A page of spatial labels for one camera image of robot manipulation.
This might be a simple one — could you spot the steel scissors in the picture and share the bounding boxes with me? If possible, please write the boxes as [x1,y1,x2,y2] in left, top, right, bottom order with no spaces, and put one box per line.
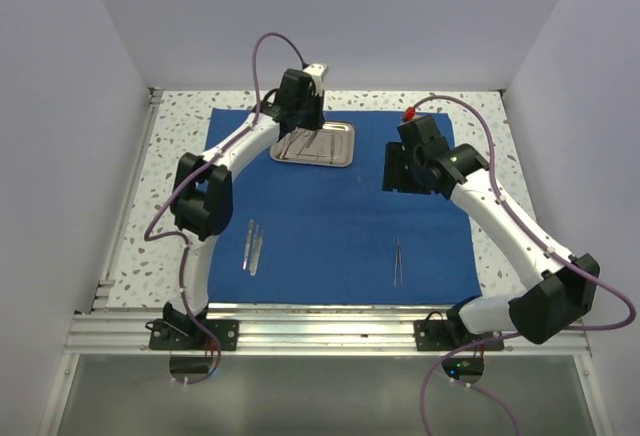
[280,129,315,159]

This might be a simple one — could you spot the steel hemostat clamp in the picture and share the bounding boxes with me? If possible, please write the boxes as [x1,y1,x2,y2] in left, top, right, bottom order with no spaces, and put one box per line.
[298,131,320,155]

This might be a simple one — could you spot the steel instrument tray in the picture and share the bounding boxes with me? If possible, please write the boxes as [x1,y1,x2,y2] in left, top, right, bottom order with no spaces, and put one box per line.
[269,121,356,168]

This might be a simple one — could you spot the thin steel tweezers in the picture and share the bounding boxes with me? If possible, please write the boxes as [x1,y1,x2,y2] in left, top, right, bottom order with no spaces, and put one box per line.
[394,237,403,287]

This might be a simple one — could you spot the blue surgical cloth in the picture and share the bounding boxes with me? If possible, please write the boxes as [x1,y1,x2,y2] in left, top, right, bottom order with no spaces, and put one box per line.
[207,111,481,305]

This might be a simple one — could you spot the steel scalpel handle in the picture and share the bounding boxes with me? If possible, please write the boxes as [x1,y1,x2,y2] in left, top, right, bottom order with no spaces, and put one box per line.
[242,219,255,271]

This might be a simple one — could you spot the steel forceps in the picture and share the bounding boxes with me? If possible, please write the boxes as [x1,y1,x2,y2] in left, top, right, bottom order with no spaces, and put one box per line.
[249,227,264,276]

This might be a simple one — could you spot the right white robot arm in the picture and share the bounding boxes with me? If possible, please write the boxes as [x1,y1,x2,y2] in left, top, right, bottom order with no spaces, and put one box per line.
[382,116,600,349]

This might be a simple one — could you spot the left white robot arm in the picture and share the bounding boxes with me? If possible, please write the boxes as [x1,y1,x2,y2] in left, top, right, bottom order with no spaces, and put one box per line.
[163,63,328,349]

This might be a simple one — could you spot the red cable connector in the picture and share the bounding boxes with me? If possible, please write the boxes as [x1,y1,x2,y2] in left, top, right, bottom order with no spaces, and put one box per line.
[402,106,419,123]

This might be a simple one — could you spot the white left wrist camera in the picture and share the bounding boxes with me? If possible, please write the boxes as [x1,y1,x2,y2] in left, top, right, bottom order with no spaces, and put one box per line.
[304,63,329,81]

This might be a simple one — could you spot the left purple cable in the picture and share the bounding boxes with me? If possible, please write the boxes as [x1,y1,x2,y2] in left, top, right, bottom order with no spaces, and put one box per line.
[143,31,309,385]

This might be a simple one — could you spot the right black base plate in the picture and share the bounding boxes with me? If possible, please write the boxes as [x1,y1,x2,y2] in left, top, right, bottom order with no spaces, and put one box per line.
[413,311,455,352]

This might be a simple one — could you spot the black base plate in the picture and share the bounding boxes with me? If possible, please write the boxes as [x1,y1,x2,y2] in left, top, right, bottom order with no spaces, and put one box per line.
[145,319,239,351]
[413,311,455,352]

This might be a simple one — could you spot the aluminium mounting rail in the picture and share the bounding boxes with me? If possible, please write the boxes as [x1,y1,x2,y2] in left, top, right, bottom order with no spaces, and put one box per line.
[64,305,594,357]

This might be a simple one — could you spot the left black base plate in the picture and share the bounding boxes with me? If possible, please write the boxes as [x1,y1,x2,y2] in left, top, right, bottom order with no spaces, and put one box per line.
[145,319,239,351]

